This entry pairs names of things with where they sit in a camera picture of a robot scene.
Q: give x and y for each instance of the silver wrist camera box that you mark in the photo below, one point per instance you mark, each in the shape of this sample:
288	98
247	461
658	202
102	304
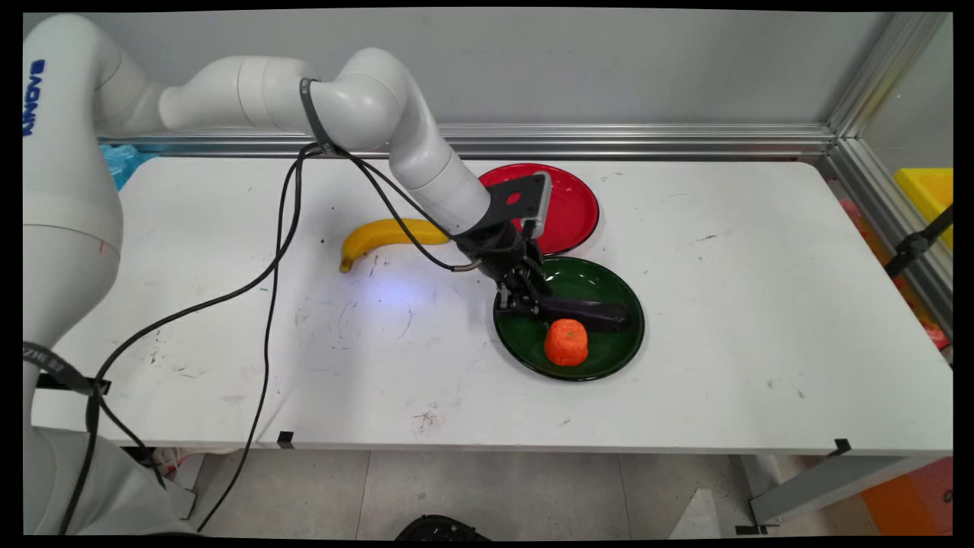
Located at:
540	202

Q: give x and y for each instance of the orange toy fruit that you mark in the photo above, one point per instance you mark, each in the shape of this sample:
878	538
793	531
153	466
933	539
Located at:
567	342

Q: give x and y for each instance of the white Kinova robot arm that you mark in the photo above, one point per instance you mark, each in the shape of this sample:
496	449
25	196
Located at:
68	228

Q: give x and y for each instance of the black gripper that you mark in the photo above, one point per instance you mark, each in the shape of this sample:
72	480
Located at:
498	251

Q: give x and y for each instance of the yellow plastic box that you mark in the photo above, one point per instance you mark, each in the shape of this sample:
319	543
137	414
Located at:
928	194

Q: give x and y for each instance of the aluminium frame side rail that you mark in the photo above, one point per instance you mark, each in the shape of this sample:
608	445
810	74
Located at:
883	190

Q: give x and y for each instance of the yellow toy banana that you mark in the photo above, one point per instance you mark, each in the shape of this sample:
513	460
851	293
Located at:
388	232

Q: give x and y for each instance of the green round plate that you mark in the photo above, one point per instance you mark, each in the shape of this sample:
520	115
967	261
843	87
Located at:
609	281

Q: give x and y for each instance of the small black table clip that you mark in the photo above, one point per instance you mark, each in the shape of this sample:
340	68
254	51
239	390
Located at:
841	447
285	439

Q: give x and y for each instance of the red round plate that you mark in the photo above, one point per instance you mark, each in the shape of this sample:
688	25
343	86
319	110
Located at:
571	205

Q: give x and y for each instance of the horizontal aluminium frame rail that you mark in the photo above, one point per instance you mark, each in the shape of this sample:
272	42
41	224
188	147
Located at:
609	141

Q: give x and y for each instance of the dark purple toy eggplant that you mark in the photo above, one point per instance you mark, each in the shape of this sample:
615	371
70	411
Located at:
590	313

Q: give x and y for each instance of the blue plastic bag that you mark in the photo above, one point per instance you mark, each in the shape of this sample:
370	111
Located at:
122	164

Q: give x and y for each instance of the black round floor object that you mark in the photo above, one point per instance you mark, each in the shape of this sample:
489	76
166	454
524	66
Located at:
441	529

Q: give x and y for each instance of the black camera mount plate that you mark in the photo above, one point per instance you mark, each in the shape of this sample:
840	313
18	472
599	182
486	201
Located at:
508	199

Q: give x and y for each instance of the grey table leg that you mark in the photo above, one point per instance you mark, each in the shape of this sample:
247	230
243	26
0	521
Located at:
829	483

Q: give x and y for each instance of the orange box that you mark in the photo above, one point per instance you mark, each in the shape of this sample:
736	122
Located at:
913	498

